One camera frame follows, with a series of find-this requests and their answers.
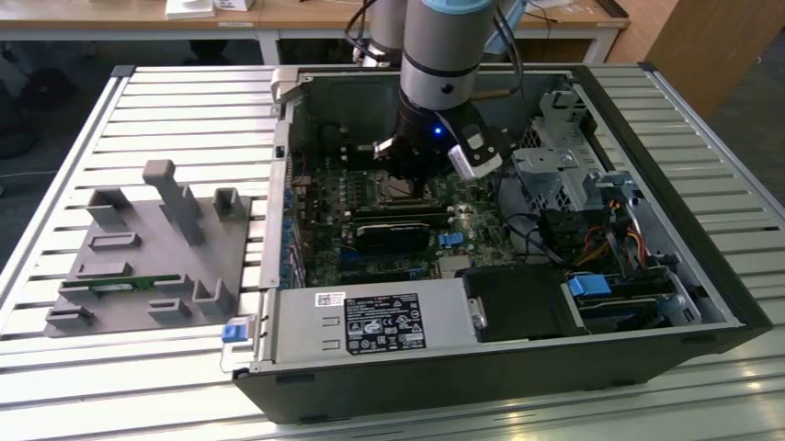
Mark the silver topped CPU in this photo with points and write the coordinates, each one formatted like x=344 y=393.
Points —
x=403 y=189

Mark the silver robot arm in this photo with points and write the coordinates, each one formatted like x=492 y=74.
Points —
x=443 y=69

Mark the CPU socket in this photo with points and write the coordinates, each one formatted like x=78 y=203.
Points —
x=376 y=200

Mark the green motherboard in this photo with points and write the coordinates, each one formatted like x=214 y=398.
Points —
x=472 y=220

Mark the blue plastic clip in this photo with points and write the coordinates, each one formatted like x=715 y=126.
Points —
x=449 y=239

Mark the black graphics card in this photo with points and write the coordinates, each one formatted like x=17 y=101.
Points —
x=393 y=239

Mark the metal drive cage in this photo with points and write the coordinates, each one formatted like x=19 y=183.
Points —
x=547 y=179

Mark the silver chipset heatsink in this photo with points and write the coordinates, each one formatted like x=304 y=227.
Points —
x=455 y=267

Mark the black plastic shroud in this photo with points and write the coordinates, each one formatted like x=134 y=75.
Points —
x=516 y=303

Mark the blue disk carrier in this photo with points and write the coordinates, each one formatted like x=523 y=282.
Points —
x=589 y=287

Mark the grey power supply unit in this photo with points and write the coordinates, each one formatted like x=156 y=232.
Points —
x=294 y=321

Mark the white box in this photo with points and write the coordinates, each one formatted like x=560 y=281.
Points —
x=237 y=4
x=190 y=8

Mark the grey parts rack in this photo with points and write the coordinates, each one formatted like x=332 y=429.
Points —
x=154 y=257

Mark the blue release latch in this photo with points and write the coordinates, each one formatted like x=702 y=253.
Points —
x=233 y=333

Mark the wooden cabinet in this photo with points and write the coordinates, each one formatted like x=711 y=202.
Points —
x=706 y=46

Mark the black PC case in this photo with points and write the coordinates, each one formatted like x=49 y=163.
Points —
x=429 y=390

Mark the wooden desk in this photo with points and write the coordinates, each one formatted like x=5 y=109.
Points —
x=124 y=23

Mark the green RAM stick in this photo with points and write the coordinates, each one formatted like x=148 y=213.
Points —
x=124 y=284

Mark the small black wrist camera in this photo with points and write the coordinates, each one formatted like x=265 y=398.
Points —
x=385 y=149

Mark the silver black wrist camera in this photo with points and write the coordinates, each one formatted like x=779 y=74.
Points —
x=476 y=151

